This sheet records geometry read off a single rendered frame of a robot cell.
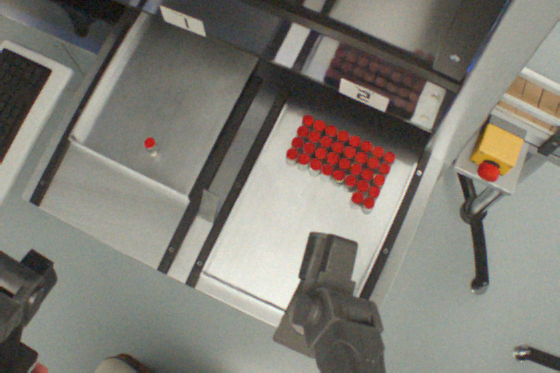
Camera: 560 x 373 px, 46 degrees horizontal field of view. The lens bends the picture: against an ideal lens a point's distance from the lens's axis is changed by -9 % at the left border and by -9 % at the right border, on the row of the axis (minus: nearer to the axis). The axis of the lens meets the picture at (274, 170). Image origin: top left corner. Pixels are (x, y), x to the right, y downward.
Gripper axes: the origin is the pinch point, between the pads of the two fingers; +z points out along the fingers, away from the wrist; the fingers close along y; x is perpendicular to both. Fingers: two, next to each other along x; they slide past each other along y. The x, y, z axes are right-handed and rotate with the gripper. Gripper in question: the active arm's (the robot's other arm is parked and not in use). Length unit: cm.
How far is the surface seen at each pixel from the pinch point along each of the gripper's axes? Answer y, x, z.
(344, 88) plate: 37.0, 10.8, 8.2
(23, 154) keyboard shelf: 4, 66, 29
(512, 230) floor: 56, -49, 110
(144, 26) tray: 38, 53, 22
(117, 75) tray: 26, 53, 22
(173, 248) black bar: 1.5, 26.3, 19.3
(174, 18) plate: 37, 43, 8
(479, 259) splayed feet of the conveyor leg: 40, -40, 99
